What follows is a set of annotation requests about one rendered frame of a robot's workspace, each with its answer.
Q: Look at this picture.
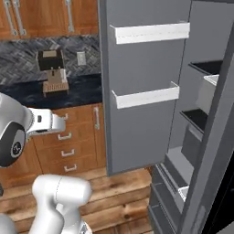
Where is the wooden base cupboard door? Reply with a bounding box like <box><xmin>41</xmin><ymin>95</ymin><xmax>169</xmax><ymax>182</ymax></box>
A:
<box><xmin>0</xmin><ymin>143</ymin><xmax>44</xmax><ymax>189</ymax></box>

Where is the white fridge bin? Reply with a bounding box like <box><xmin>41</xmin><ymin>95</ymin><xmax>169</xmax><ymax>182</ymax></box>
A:
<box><xmin>195</xmin><ymin>73</ymin><xmax>220</xmax><ymax>116</ymax></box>

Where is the grey fridge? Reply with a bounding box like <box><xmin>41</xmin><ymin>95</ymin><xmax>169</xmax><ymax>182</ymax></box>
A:
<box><xmin>147</xmin><ymin>0</ymin><xmax>234</xmax><ymax>234</ymax></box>

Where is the silver narrow cupboard handle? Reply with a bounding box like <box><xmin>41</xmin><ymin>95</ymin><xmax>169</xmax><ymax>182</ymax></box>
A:
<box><xmin>93</xmin><ymin>106</ymin><xmax>101</xmax><ymax>131</ymax></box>

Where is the narrow wooden cupboard door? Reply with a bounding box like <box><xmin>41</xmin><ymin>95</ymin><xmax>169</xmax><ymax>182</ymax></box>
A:
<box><xmin>91</xmin><ymin>102</ymin><xmax>107</xmax><ymax>169</ymax></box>

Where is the grey fridge drawer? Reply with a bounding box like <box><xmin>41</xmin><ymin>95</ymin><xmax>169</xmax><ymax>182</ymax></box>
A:
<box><xmin>180</xmin><ymin>123</ymin><xmax>204</xmax><ymax>167</ymax></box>

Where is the black and beige coffee machine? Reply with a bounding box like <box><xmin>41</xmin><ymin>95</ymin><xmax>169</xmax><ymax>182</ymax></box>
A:
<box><xmin>36</xmin><ymin>48</ymin><xmax>70</xmax><ymax>98</ymax></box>

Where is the grey wall socket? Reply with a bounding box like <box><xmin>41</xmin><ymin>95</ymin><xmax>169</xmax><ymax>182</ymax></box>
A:
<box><xmin>76</xmin><ymin>50</ymin><xmax>88</xmax><ymax>67</ymax></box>

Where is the silver wall cupboard handle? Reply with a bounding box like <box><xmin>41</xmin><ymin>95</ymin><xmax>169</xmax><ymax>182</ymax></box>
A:
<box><xmin>2</xmin><ymin>0</ymin><xmax>18</xmax><ymax>37</ymax></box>
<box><xmin>11</xmin><ymin>0</ymin><xmax>27</xmax><ymax>37</ymax></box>
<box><xmin>64</xmin><ymin>0</ymin><xmax>76</xmax><ymax>34</ymax></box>

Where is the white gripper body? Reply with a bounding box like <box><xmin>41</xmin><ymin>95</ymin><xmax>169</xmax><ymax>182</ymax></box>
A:
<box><xmin>50</xmin><ymin>112</ymin><xmax>67</xmax><ymax>133</ymax></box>

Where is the wooden wall cupboard door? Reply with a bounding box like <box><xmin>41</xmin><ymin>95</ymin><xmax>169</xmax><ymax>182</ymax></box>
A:
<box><xmin>11</xmin><ymin>0</ymin><xmax>71</xmax><ymax>39</ymax></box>
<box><xmin>69</xmin><ymin>0</ymin><xmax>100</xmax><ymax>37</ymax></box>
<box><xmin>0</xmin><ymin>0</ymin><xmax>16</xmax><ymax>41</ymax></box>

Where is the wooden drawer front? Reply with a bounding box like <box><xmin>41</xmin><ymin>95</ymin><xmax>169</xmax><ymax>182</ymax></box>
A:
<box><xmin>36</xmin><ymin>140</ymin><xmax>97</xmax><ymax>163</ymax></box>
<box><xmin>32</xmin><ymin>120</ymin><xmax>96</xmax><ymax>148</ymax></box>
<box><xmin>39</xmin><ymin>155</ymin><xmax>99</xmax><ymax>176</ymax></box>
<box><xmin>50</xmin><ymin>104</ymin><xmax>95</xmax><ymax>125</ymax></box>

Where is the white fridge door shelf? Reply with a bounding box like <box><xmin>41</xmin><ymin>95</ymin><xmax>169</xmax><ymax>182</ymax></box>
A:
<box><xmin>111</xmin><ymin>80</ymin><xmax>181</xmax><ymax>110</ymax></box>
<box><xmin>110</xmin><ymin>21</ymin><xmax>191</xmax><ymax>46</ymax></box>

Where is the black fridge shelf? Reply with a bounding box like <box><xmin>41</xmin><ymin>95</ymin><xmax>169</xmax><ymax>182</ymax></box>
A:
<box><xmin>187</xmin><ymin>59</ymin><xmax>224</xmax><ymax>76</ymax></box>
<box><xmin>179</xmin><ymin>108</ymin><xmax>210</xmax><ymax>134</ymax></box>

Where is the grey fridge door with shelves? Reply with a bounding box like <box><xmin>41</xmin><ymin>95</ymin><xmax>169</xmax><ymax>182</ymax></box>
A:
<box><xmin>98</xmin><ymin>0</ymin><xmax>194</xmax><ymax>177</ymax></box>

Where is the grey freezer drawer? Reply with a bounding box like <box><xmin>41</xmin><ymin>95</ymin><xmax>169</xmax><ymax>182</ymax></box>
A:
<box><xmin>147</xmin><ymin>164</ymin><xmax>190</xmax><ymax>234</ymax></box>

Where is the dark grey fridge door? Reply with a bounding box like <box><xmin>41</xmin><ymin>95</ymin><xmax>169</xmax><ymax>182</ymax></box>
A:
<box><xmin>177</xmin><ymin>21</ymin><xmax>234</xmax><ymax>234</ymax></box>

